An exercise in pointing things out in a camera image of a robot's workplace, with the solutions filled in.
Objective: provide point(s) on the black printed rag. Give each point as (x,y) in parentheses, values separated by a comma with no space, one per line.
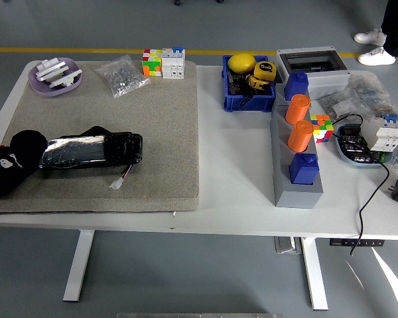
(10,169)

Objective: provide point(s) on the black table control panel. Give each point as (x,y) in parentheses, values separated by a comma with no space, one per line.
(356,242)

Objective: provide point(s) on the purple oval tray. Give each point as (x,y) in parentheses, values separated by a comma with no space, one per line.
(39,87)

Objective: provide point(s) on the white metal bar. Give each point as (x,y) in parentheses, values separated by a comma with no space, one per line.
(64,79)
(53,71)
(49,63)

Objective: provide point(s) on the clear bag of screws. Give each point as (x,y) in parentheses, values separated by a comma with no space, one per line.
(122,77)

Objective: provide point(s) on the white table leg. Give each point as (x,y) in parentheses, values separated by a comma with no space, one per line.
(78,265)
(315,275)

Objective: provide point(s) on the grey-brown mat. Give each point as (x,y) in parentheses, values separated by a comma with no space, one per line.
(152,132)

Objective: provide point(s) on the colourful puzzle cube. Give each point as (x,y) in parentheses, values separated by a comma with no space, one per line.
(321,129)
(151,64)

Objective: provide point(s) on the white circuit breaker block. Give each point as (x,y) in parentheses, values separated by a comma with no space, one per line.
(381,134)
(172,66)

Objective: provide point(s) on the small black device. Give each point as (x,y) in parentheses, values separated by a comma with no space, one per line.
(237,83)

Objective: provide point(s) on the blue plastic bin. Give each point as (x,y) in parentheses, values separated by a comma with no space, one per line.
(248,102)

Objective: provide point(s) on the yellow lemon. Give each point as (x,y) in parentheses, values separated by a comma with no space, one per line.
(241,63)

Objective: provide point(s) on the yellow black tape measure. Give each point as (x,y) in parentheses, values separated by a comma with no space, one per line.
(257,83)

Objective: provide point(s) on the yellow round tape measure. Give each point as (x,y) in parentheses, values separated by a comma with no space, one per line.
(264,69)

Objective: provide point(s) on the orange cylinder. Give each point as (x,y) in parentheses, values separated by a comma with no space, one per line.
(299,137)
(296,109)

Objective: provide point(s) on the blue square block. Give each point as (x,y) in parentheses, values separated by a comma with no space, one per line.
(296,86)
(303,170)

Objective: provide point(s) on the long grey block holder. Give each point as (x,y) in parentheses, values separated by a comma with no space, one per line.
(295,198)

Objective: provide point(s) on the grey box under table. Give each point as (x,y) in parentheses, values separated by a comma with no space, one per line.
(287,245)

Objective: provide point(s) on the small clear bag of parts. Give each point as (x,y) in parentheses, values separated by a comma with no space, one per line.
(335,106)

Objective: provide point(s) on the light blue oval tray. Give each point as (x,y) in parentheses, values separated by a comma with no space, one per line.
(348,161)

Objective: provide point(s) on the black electronic modules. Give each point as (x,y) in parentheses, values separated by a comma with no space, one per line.
(351,142)

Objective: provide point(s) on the large clear bag of parts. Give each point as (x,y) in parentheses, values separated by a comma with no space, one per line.
(371,92)

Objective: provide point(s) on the grey electrical enclosure box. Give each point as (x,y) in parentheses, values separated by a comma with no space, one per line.
(328,77)

